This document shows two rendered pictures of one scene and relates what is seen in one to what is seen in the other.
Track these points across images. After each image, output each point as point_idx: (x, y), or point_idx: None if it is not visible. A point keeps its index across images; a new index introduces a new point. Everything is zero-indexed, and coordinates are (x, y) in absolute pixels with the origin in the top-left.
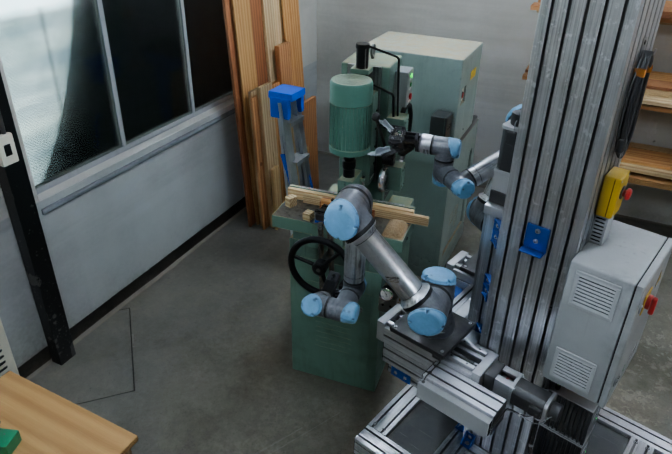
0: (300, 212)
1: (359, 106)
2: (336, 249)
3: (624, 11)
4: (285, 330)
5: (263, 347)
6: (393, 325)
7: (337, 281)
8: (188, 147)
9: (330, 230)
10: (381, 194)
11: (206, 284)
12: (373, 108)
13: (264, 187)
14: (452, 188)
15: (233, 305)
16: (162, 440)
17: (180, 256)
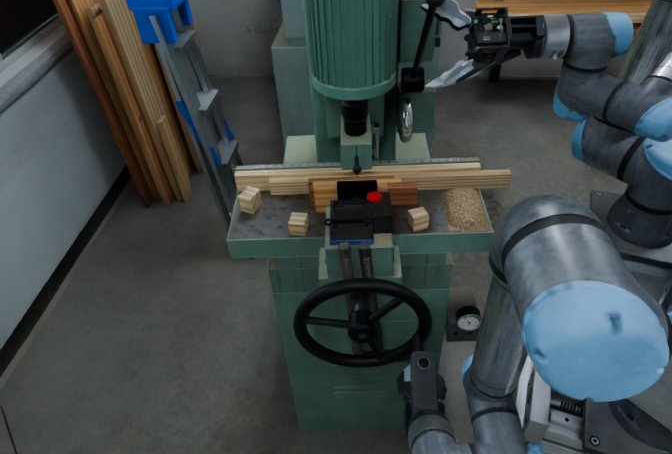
0: (277, 219)
1: None
2: (399, 295)
3: None
4: (262, 364)
5: (242, 406)
6: (589, 440)
7: (436, 372)
8: (12, 123)
9: (564, 385)
10: (394, 143)
11: (115, 322)
12: None
13: (154, 150)
14: (643, 124)
15: (169, 345)
16: None
17: (59, 286)
